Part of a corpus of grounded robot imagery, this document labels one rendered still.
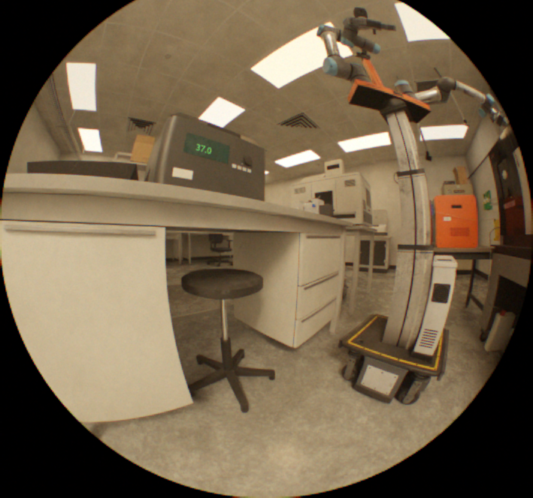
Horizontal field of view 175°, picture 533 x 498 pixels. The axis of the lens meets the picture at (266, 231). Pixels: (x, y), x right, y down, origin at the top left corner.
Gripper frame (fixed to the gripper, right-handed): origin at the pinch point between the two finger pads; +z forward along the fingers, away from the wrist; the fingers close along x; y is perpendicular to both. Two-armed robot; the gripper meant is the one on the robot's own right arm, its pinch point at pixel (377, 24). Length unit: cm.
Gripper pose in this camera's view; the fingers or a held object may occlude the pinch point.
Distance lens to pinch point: 92.3
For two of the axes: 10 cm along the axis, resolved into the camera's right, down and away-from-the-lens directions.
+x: -9.7, 1.2, 2.1
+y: 2.4, 4.2, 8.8
